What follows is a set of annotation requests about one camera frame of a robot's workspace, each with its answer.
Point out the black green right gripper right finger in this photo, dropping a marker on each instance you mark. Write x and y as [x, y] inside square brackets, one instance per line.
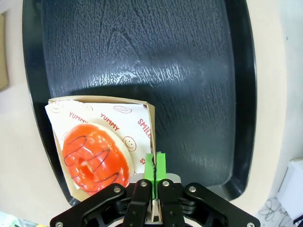
[170, 196]

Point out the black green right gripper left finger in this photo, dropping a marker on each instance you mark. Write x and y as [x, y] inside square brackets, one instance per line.
[139, 196]

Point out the red glazed donut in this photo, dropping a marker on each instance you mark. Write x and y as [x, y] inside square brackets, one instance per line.
[94, 153]

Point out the cardboard donut box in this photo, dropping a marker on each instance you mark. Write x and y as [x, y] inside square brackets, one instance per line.
[2, 59]
[152, 125]

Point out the smiley print paper liner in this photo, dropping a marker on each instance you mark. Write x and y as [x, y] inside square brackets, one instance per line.
[132, 118]

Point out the black plastic serving tray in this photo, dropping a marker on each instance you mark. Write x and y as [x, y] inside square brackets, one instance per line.
[165, 59]

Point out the white device with green parts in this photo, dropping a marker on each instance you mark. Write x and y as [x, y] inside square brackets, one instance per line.
[14, 221]

